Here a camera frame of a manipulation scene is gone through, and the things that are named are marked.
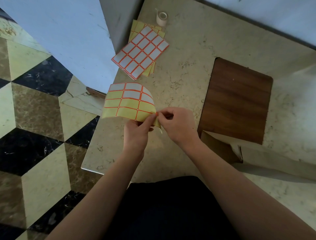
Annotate yellow label sheet red borders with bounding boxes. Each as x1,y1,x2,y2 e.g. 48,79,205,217
102,82,163,134

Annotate person's black trousers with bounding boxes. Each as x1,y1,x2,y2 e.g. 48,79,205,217
103,176,243,240

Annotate person's left forearm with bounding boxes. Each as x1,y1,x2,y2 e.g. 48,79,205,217
46,146,146,240

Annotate person's right forearm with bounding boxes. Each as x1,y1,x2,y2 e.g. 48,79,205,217
181,137,316,240

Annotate white tape roll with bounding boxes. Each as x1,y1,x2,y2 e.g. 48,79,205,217
155,8,168,27

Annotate person's right hand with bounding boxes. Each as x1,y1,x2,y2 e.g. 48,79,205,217
158,107,201,149

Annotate person's left hand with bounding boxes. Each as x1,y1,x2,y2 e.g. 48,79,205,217
123,114,158,154

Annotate brown wooden board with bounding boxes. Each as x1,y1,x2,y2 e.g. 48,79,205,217
197,57,274,145

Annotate stack of label sheets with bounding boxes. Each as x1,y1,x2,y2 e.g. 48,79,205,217
111,19,170,81

